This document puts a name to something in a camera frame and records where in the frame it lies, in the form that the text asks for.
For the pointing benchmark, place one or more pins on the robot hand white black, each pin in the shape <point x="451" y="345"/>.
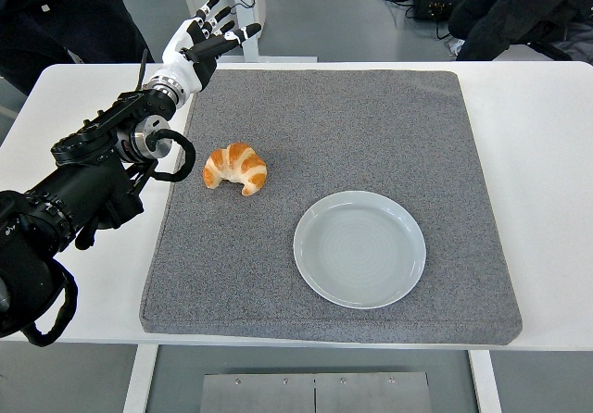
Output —
<point x="183" y="68"/>

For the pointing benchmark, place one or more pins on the golden croissant bread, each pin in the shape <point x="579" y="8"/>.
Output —
<point x="241" y="163"/>

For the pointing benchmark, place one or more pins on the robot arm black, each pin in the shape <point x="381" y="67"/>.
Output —
<point x="83" y="186"/>

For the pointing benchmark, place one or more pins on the round pale grey plate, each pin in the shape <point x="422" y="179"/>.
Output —
<point x="359" y="251"/>

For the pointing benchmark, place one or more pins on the grey metal plate with screws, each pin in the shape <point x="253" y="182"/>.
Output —
<point x="315" y="392"/>

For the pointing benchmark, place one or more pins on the person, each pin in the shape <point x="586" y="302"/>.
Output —
<point x="69" y="15"/>

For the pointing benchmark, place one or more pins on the grey fabric mat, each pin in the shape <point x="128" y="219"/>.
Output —
<point x="324" y="130"/>

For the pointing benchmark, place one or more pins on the white table leg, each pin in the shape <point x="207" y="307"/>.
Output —
<point x="485" y="383"/>
<point x="139" y="380"/>

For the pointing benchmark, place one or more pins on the black fleece jacket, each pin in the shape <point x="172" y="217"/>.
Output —
<point x="509" y="10"/>

